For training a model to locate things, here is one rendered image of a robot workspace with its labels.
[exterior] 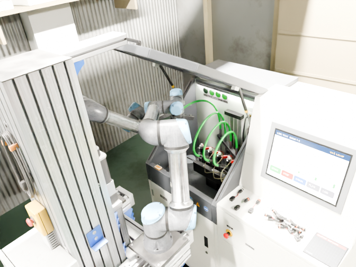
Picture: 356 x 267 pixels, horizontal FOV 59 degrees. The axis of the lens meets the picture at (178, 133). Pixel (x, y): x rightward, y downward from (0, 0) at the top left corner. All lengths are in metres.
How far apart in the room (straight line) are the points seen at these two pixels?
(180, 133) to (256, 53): 2.95
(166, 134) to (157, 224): 0.43
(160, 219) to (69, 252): 0.42
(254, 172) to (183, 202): 0.63
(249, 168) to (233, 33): 2.64
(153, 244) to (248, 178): 0.74
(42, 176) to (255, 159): 1.21
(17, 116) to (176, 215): 0.81
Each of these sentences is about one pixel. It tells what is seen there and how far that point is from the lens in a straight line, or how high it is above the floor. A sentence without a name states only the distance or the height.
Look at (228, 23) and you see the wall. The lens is 4.34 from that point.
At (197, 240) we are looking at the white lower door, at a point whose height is 0.49.
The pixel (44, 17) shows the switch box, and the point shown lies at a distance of 3.40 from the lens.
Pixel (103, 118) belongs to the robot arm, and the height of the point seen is 1.57.
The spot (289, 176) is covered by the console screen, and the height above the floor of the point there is 1.19.
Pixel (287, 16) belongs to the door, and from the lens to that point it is 3.89.
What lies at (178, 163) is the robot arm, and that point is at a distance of 1.43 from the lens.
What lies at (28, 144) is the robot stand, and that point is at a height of 1.80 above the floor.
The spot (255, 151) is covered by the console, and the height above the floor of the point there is 1.24.
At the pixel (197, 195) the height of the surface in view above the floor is 0.95.
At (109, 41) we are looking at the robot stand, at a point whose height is 2.02.
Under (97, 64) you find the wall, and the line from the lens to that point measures 3.97.
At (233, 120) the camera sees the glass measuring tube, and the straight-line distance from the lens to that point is 2.28.
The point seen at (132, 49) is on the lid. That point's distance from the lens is 1.47.
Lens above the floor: 2.34
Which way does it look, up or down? 31 degrees down
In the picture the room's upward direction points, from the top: 6 degrees counter-clockwise
